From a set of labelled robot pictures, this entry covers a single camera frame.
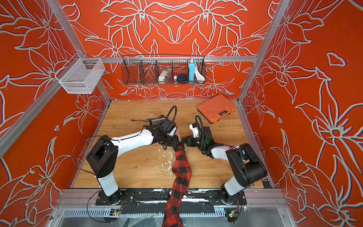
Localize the black wire wall basket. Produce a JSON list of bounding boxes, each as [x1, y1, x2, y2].
[[121, 54, 207, 85]]

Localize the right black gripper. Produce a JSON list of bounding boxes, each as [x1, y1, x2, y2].
[[181, 136, 207, 149]]

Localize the silver pouch in basket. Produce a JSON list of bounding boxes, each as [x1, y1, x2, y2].
[[158, 69, 172, 85]]

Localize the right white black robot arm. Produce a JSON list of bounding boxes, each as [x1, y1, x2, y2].
[[182, 115, 268, 205]]

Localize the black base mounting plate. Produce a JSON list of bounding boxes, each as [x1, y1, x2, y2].
[[95, 188, 247, 217]]

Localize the orange plastic tool case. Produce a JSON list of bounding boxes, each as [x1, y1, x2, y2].
[[197, 95, 236, 124]]

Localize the dark blue round object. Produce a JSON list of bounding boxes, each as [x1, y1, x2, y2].
[[176, 74, 189, 84]]

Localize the clear plastic wall bin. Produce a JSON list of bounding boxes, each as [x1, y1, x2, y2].
[[56, 58, 105, 95]]

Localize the red plaid sleeved forearm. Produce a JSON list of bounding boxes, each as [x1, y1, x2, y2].
[[162, 145, 192, 227]]

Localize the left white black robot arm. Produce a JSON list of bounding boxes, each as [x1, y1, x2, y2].
[[86, 106, 179, 205]]

